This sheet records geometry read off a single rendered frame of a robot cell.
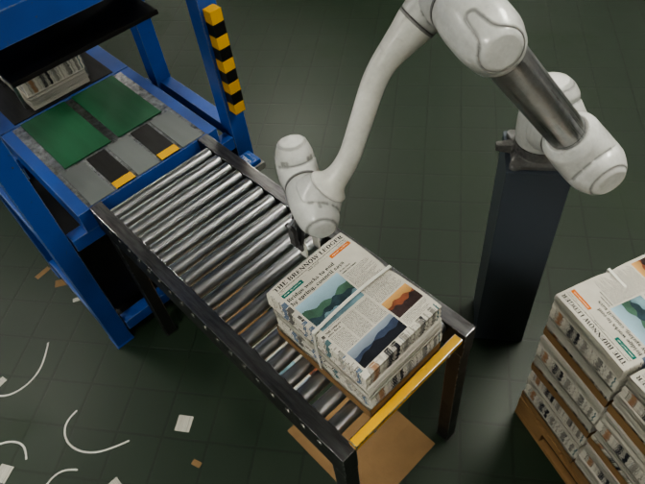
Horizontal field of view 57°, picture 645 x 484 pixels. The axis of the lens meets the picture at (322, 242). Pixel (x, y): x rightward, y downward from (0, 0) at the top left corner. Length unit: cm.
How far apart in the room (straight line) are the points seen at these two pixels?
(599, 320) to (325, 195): 88
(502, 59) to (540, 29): 329
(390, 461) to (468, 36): 169
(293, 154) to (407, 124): 220
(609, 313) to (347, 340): 78
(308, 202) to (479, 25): 54
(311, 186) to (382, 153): 207
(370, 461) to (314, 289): 104
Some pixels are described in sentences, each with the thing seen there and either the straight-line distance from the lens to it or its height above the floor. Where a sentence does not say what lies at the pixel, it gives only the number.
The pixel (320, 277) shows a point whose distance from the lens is 161.
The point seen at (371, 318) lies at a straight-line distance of 153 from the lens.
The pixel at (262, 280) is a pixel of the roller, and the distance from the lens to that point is 193.
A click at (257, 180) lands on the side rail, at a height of 80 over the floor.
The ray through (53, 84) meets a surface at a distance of 297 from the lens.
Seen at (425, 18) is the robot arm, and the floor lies 161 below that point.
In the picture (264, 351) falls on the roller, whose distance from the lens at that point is 179.
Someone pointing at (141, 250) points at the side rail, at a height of 80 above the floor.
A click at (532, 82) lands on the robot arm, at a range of 143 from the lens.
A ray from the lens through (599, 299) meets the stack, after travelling 190.
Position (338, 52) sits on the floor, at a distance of 431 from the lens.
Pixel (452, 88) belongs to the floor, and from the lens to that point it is 394.
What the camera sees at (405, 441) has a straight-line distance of 249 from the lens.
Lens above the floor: 232
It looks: 50 degrees down
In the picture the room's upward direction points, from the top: 9 degrees counter-clockwise
